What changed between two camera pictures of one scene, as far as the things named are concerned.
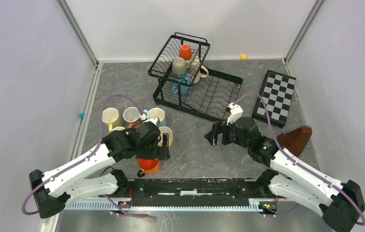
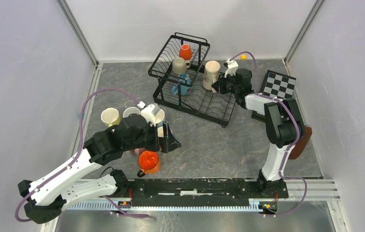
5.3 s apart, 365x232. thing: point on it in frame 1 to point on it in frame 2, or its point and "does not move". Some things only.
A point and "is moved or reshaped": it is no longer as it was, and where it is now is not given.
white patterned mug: x=195 y=70 to x=211 y=69
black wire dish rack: x=184 y=83 does not move
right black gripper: x=223 y=128 to x=220 y=85
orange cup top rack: x=185 y=51 does not move
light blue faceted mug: x=143 y=116 is moved or reshaped
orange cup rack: x=148 y=166 does not move
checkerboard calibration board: x=277 y=91 does not move
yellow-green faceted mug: x=110 y=115 does not move
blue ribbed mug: x=184 y=85 does not move
